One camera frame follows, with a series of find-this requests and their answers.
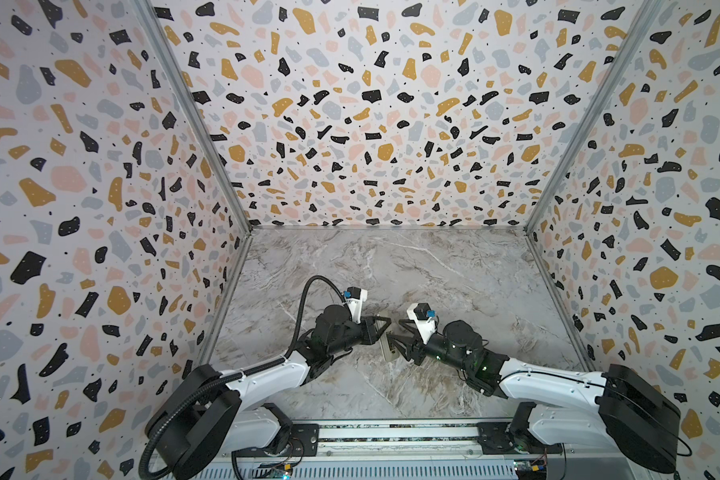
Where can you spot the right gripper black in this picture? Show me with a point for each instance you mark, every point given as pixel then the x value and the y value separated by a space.
pixel 420 347

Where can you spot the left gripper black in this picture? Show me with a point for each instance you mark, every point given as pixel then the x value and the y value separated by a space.
pixel 380 318

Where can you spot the white remote control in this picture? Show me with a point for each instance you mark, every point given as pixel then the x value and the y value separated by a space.
pixel 389 353

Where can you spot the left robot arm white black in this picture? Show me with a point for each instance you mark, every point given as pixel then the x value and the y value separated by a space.
pixel 214 410

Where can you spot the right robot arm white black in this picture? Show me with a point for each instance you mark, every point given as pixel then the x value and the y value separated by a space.
pixel 613 410

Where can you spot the white ventilation grille strip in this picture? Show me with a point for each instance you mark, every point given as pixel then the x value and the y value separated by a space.
pixel 345 469

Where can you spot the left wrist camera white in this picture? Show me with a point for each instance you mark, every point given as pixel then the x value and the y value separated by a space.
pixel 355 297

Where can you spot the aluminium mounting rail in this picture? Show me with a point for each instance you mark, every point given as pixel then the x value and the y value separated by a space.
pixel 453 436

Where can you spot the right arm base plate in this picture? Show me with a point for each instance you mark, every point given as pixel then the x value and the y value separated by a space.
pixel 509 437

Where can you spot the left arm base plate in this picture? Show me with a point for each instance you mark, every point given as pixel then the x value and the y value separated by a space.
pixel 267 431

